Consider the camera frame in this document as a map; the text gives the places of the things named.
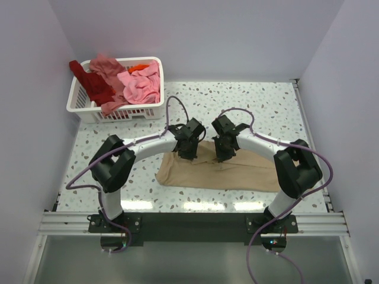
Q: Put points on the orange t shirt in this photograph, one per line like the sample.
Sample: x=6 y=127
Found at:
x=138 y=67

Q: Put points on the dark red t shirt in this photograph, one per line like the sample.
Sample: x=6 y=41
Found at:
x=95 y=86

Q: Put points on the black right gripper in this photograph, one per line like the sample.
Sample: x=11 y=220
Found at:
x=221 y=156

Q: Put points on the pink t shirt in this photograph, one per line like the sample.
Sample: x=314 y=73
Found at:
x=142 y=86

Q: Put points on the aluminium frame rail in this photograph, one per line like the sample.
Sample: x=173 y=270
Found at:
x=327 y=224

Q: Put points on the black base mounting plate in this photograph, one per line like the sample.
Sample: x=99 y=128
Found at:
x=138 y=228

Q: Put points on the dusty rose t shirt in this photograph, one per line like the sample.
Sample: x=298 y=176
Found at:
x=108 y=68

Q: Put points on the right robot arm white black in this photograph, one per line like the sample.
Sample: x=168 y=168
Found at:
x=297 y=169

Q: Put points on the beige t shirt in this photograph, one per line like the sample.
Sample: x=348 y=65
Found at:
x=245 y=171

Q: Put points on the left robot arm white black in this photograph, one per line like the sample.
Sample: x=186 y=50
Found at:
x=115 y=159

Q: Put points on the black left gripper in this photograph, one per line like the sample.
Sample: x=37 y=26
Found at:
x=192 y=155

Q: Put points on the white plastic laundry basket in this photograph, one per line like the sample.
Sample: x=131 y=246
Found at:
x=79 y=103

